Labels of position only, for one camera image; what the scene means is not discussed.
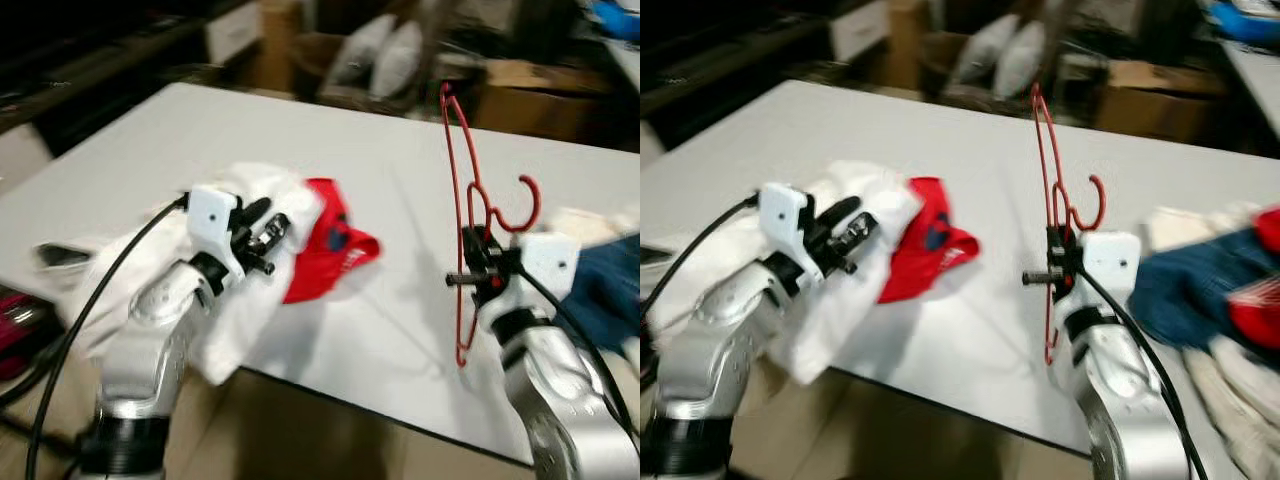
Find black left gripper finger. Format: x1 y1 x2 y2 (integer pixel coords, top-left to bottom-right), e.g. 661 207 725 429
257 213 294 257
237 197 274 234
811 196 862 237
836 213 882 257

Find white cloth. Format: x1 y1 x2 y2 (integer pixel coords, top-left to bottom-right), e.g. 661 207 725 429
38 159 327 387
654 159 922 387

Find red striped garment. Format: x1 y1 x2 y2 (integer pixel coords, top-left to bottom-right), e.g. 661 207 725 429
1227 204 1280 350

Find cream white garment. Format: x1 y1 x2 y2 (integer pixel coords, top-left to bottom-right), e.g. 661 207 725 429
547 206 641 247
1144 202 1280 480

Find blue denim jeans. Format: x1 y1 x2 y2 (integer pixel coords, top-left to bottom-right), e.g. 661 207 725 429
1129 227 1280 350
552 234 641 352

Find wide cardboard box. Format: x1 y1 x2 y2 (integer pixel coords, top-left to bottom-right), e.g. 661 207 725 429
468 58 613 143
1093 58 1233 145

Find dark brown armchair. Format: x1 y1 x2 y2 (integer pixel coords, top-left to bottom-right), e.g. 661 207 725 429
288 30 443 113
918 30 1063 113

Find tall cardboard box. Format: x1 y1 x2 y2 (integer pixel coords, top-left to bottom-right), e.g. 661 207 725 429
254 0 303 93
884 0 933 93

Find white panel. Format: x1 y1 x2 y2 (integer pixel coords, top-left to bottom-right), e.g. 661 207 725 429
829 0 892 63
204 4 264 65

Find grey white pillow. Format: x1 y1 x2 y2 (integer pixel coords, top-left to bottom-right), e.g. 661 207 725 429
948 12 1012 87
370 21 427 102
329 14 392 87
994 19 1047 102

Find white desk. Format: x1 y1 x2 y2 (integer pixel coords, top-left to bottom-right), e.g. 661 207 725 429
1218 40 1280 143
598 38 641 93

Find blue bag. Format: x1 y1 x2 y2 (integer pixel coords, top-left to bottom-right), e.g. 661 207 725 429
589 0 641 42
1208 0 1280 47

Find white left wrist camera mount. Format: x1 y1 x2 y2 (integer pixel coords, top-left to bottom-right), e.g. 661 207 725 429
186 184 247 293
756 182 814 288

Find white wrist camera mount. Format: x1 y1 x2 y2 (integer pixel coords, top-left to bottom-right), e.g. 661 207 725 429
504 231 582 322
186 184 247 293
756 182 814 288
1069 231 1144 322

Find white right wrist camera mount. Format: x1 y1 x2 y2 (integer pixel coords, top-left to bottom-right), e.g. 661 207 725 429
504 231 582 322
1069 231 1144 322

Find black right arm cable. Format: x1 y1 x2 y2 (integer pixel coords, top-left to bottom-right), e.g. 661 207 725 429
1078 268 1212 480
514 264 638 453

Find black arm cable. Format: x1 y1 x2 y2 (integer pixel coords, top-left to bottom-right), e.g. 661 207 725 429
24 194 192 480
514 264 638 453
640 194 762 333
1078 268 1212 480

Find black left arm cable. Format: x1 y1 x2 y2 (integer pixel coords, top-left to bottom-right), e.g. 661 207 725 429
640 194 762 333
24 194 192 480

